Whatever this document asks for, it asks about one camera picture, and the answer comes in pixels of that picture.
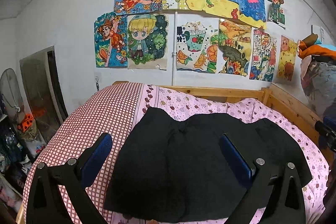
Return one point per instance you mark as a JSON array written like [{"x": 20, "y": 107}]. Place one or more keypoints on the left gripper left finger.
[{"x": 45, "y": 203}]

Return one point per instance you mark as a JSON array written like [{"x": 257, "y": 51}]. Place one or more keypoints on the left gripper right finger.
[{"x": 275, "y": 187}]

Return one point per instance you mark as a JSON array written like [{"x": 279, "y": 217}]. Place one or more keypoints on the black puffer jacket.
[{"x": 173, "y": 171}]

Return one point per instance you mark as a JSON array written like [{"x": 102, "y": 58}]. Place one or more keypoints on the bagged bedding pile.
[{"x": 318, "y": 85}]

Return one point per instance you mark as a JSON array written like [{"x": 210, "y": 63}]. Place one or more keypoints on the pink patterned bed sheet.
[{"x": 89, "y": 121}]

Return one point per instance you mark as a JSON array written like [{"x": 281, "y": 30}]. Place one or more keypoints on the yellow bear drawing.
[{"x": 286, "y": 62}]

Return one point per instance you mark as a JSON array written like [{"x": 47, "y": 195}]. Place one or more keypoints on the framed mirror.
[{"x": 43, "y": 92}]

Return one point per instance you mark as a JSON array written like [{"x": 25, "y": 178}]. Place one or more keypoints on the standing fan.
[{"x": 11, "y": 94}]

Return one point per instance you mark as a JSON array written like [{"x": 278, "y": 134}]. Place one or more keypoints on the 2024 dragon drawing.
[{"x": 263, "y": 56}]

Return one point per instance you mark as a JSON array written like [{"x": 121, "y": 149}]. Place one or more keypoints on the landscape hill drawing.
[{"x": 235, "y": 46}]

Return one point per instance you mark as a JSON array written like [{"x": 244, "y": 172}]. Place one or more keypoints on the red-haired child drawing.
[{"x": 276, "y": 13}]

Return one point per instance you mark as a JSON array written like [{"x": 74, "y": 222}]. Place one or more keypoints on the orange-haired girl lower drawing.
[{"x": 110, "y": 41}]

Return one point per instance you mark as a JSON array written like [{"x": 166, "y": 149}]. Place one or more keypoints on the blonde boy drawing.
[{"x": 147, "y": 40}]

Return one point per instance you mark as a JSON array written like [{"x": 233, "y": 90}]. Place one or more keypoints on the fruit drink drawing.
[{"x": 197, "y": 45}]

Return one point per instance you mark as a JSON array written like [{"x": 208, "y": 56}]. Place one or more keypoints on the wooden bed frame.
[{"x": 130, "y": 102}]

